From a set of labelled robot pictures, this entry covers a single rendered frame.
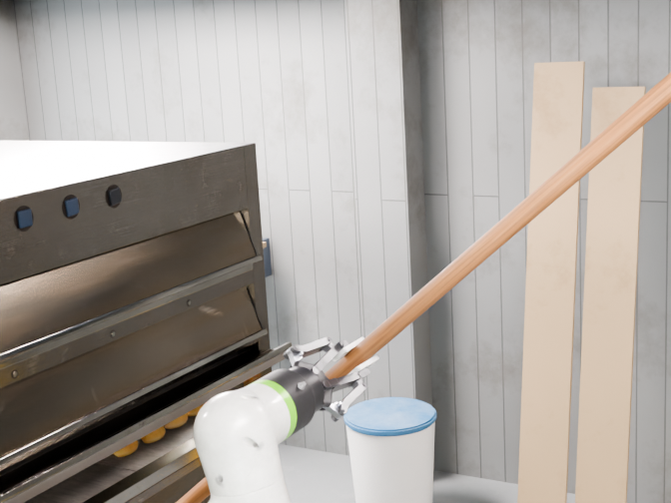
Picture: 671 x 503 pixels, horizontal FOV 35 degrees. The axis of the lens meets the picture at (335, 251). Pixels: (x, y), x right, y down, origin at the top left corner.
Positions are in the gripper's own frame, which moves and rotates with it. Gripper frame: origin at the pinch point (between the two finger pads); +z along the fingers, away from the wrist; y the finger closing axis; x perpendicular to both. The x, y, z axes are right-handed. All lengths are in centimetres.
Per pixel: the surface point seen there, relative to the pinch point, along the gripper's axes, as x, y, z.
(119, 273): -101, -70, 83
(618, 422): -113, 73, 313
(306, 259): -222, -93, 362
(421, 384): -205, 3, 350
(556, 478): -152, 77, 306
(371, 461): -213, 19, 281
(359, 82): -117, -135, 340
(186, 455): -142, -21, 105
